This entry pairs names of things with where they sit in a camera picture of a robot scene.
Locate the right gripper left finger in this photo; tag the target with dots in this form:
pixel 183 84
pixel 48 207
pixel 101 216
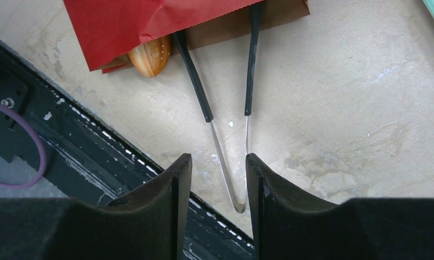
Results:
pixel 146 223

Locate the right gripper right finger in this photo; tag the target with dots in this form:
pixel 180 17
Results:
pixel 290 223

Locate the fake small sesame roll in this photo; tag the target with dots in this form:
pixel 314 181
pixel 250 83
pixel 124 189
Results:
pixel 151 58

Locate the black metal tongs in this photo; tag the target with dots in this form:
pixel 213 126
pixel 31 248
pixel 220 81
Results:
pixel 180 39

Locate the red paper bag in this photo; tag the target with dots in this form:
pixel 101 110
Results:
pixel 108 30

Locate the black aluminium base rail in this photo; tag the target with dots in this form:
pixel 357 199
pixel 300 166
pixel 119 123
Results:
pixel 51 147

